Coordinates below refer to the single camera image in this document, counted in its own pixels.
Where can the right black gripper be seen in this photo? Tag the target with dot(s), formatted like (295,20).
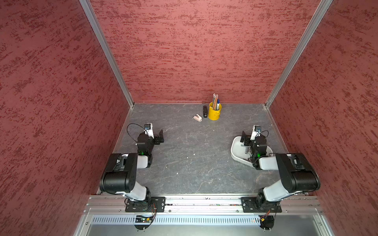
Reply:
(246,137)

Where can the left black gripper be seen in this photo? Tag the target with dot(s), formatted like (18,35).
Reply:
(156,138)

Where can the white plastic storage box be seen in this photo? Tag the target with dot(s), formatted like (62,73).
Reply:
(238,153)

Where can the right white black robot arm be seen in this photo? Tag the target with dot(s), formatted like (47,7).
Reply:
(296,174)

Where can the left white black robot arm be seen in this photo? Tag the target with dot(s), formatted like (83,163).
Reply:
(119,176)

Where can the yellow pen holder cup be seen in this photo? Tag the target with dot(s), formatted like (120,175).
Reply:
(214,115)

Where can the pens in yellow cup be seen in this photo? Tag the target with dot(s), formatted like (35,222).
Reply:
(215,103)

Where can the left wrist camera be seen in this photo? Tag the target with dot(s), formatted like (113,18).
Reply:
(149,129)

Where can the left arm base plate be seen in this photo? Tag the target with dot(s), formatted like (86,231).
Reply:
(151,205)

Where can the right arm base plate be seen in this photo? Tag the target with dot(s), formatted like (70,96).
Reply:
(259,205)

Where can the aluminium front rail frame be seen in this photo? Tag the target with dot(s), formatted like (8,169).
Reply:
(199,209)

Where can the right aluminium corner post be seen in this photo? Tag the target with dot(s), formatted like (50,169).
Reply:
(313,24)

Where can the aluminium corner post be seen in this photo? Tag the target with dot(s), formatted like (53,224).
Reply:
(90,14)
(313,24)

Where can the left aluminium corner post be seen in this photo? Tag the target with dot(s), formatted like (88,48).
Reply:
(90,14)

